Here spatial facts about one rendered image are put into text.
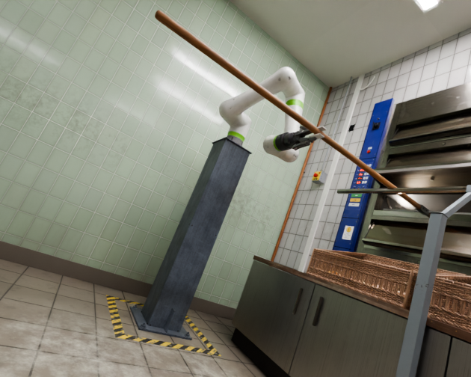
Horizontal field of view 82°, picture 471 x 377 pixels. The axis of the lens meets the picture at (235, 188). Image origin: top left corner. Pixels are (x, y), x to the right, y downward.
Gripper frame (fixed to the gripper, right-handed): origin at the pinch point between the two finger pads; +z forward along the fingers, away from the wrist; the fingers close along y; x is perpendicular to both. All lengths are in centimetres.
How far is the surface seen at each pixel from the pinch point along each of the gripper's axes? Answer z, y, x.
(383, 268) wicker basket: 16, 46, -46
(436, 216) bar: 38, 24, -35
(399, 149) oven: -25, -48, -96
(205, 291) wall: -122, 102, -41
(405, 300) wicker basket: 28, 56, -46
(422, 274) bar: 37, 46, -36
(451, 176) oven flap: 15, -20, -88
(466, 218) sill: 22, 2, -96
